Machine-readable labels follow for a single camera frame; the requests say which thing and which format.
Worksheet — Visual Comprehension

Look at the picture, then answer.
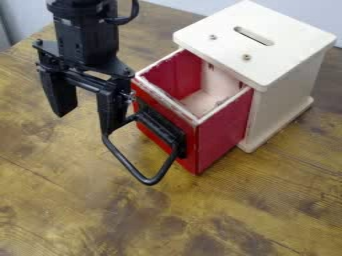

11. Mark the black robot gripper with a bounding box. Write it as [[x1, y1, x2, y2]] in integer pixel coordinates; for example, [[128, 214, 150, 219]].
[[34, 0, 136, 117]]

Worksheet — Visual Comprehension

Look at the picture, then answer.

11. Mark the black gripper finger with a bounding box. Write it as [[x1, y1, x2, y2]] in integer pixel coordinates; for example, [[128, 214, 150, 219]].
[[97, 79, 132, 135]]

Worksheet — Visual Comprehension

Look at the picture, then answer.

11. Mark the black metal drawer handle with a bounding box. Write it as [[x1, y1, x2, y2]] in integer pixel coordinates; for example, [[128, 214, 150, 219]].
[[101, 97, 189, 187]]

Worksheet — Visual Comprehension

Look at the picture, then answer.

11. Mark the white wooden cabinet box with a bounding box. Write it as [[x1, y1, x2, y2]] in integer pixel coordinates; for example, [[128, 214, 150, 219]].
[[174, 0, 337, 153]]

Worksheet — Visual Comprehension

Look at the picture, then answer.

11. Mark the red wooden drawer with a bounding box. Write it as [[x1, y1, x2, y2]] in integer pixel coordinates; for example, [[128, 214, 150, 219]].
[[133, 49, 254, 175]]

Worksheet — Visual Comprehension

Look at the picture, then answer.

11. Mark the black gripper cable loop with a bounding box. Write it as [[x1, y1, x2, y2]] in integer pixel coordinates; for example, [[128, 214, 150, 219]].
[[103, 0, 141, 26]]

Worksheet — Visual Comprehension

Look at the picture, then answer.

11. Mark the metal screw on cabinet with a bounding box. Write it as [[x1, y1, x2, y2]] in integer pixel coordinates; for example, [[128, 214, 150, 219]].
[[242, 54, 252, 61], [209, 34, 218, 40]]

